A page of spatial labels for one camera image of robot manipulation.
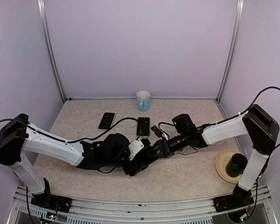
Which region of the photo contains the lavender silicone phone case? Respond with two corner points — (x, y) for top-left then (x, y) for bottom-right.
(98, 112), (116, 131)

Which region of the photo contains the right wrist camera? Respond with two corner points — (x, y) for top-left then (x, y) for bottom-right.
(150, 126), (169, 140)

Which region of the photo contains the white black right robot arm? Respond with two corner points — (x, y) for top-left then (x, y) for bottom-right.
(153, 104), (280, 207)

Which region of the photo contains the right aluminium corner post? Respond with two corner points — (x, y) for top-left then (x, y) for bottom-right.
(216, 0), (244, 104)

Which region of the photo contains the beige round plate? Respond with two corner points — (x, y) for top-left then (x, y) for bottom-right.
(215, 149), (242, 184)

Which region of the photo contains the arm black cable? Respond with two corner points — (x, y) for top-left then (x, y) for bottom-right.
(245, 86), (280, 150)
(0, 117), (140, 159)

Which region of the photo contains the dark green mug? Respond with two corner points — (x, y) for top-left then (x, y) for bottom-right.
(225, 153), (248, 177)

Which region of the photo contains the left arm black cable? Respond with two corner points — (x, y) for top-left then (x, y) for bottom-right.
(0, 117), (140, 159)

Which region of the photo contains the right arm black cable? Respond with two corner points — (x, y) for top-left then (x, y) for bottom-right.
(245, 86), (280, 150)

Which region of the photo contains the aluminium corner post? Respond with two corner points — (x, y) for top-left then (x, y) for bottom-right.
(216, 0), (244, 104)
(37, 0), (67, 104)

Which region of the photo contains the purple-edged black smartphone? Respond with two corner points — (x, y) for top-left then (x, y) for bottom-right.
(98, 112), (115, 130)

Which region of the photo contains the aluminium front rail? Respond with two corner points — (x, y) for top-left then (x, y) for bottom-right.
(5, 185), (279, 224)

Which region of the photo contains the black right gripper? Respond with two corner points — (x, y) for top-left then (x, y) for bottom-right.
(146, 132), (189, 158)

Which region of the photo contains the light blue ceramic mug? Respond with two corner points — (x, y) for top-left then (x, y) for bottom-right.
(136, 91), (151, 112)

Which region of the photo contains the left aluminium corner post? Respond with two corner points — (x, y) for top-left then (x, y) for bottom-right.
(37, 0), (67, 104)

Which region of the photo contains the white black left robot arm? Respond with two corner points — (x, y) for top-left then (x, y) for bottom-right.
(0, 114), (148, 208)

